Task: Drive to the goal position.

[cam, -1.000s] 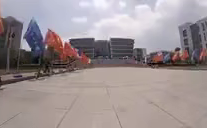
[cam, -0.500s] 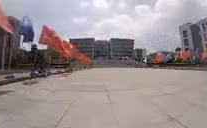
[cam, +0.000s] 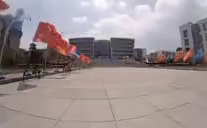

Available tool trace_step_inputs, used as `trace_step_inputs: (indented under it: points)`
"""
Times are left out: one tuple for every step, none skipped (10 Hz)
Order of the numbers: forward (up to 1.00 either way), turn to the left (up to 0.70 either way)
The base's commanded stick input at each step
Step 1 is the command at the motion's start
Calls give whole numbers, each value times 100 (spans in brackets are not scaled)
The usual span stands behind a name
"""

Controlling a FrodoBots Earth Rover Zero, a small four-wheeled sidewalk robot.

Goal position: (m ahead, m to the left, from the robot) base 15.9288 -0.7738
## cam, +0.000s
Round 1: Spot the grey banded building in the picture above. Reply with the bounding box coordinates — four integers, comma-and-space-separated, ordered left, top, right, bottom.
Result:
68, 36, 137, 61

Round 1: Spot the parked cart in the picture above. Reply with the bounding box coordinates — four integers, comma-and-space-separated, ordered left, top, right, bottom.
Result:
45, 57, 76, 74

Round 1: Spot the pale building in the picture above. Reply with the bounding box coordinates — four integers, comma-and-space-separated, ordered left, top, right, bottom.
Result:
178, 13, 207, 55

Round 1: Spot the grey kerb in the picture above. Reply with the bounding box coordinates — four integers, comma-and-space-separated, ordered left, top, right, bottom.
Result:
0, 70, 60, 89

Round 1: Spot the row of colourful flags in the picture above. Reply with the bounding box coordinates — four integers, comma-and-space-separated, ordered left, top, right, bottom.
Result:
146, 46, 207, 66

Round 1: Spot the row of orange flags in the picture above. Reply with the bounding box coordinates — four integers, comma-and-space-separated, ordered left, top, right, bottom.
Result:
0, 0, 93, 81

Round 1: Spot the parked bicycle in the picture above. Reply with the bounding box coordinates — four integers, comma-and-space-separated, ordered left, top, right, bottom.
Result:
21, 61, 44, 81

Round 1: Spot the grey concrete slab pavement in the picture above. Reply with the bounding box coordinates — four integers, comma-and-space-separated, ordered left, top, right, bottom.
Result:
0, 66, 207, 128

